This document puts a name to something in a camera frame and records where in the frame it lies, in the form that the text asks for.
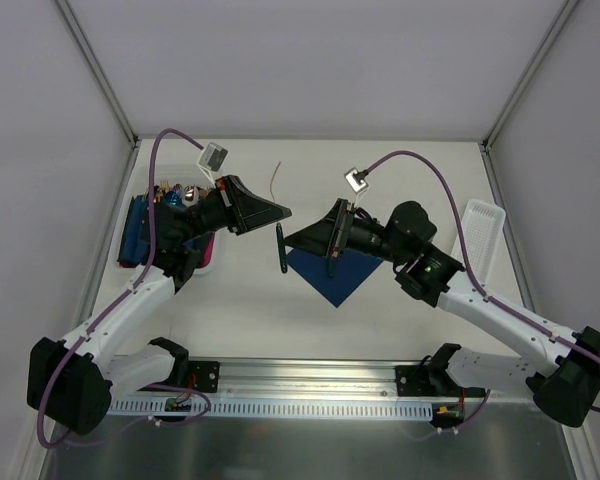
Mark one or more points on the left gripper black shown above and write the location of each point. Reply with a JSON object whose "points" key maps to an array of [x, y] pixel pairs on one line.
{"points": [[231, 204]]}

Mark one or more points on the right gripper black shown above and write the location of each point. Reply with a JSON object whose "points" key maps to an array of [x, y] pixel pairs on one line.
{"points": [[341, 229]]}

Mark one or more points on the gold fork green handle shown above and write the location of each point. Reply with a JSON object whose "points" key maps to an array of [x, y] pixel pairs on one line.
{"points": [[281, 248]]}

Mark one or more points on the dark blue paper napkin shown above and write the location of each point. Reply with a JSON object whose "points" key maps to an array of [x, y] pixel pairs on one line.
{"points": [[350, 271]]}

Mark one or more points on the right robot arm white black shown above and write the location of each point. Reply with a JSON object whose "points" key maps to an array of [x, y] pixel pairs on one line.
{"points": [[429, 275]]}

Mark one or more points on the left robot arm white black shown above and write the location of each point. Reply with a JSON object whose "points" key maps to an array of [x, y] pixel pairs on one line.
{"points": [[74, 380]]}

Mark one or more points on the rolled blue napkin bundles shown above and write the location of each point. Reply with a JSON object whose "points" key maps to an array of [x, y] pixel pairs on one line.
{"points": [[133, 248]]}

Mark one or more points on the white plastic bin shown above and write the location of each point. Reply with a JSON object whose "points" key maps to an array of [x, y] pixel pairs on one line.
{"points": [[173, 173]]}

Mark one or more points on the gold spoons in bin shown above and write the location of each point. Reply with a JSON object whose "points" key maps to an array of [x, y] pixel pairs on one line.
{"points": [[178, 195]]}

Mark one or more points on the white perforated cutlery tray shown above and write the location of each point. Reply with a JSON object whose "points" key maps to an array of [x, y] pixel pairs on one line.
{"points": [[482, 225]]}

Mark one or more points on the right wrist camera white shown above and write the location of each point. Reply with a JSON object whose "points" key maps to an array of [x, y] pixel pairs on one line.
{"points": [[356, 179]]}

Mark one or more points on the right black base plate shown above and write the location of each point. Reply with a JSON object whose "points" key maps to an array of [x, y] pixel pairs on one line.
{"points": [[413, 381]]}

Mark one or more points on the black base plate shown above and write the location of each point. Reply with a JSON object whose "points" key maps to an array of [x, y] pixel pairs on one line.
{"points": [[203, 375], [413, 381]]}

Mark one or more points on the aluminium mounting rail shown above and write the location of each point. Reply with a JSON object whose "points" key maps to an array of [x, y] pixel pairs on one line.
{"points": [[305, 375]]}

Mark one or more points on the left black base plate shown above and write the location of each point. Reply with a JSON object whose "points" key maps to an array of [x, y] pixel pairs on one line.
{"points": [[203, 375]]}

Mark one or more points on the left aluminium frame post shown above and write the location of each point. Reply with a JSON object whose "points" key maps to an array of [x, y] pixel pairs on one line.
{"points": [[88, 54]]}

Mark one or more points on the aluminium frame post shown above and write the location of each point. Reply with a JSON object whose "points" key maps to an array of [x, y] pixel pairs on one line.
{"points": [[550, 37], [88, 54]]}

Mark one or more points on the white slotted cable duct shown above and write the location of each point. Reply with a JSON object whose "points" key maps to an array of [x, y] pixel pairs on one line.
{"points": [[166, 406]]}

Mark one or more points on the right aluminium frame post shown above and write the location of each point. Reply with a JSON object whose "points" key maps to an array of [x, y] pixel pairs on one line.
{"points": [[550, 37]]}

